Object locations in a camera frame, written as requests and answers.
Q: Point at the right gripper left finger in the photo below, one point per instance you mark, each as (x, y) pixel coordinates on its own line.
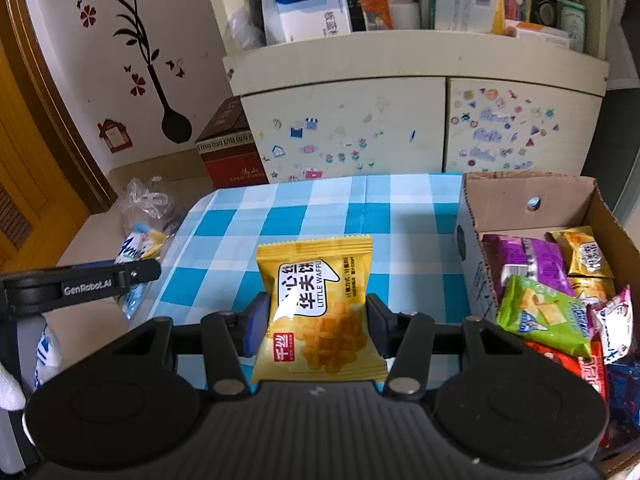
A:
(227, 337)

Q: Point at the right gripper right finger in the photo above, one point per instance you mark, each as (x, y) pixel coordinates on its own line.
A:
(407, 339)

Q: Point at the yellow waffle snack bag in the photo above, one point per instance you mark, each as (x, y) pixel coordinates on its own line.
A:
(317, 327)

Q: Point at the white America snack bag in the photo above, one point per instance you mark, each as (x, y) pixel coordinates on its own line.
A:
(143, 242)

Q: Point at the green snack bag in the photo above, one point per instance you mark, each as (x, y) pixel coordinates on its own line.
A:
(539, 313)

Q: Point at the purple snack bag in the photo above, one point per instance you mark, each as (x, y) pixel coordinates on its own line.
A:
(539, 260)

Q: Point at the cardboard box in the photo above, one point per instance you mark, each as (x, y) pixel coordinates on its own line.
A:
(536, 205)

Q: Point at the pink white snack bag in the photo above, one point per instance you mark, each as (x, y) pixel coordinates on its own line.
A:
(614, 323)

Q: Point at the dark blue snack bag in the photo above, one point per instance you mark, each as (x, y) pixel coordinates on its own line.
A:
(623, 390)

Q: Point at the small yellow snack bag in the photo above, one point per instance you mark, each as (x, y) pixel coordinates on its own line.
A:
(581, 252)

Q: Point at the blue checkered tablecloth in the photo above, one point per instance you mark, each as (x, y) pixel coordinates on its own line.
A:
(211, 263)

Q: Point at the wooden door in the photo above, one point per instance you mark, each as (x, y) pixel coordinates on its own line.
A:
(50, 183)

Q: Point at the clear plastic bag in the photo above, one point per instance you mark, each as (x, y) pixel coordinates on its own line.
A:
(151, 204)

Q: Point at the red brown gift box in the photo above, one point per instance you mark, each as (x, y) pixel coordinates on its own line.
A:
(227, 148)

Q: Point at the cream sticker cabinet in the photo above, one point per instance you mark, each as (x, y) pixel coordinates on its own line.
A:
(417, 100)

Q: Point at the white barcode box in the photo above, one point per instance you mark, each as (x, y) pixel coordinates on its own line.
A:
(476, 16)

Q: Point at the white blue tissue box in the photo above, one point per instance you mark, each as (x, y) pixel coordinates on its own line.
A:
(289, 21)

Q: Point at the red house wall switch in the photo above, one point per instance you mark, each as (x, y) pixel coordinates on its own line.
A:
(115, 135)

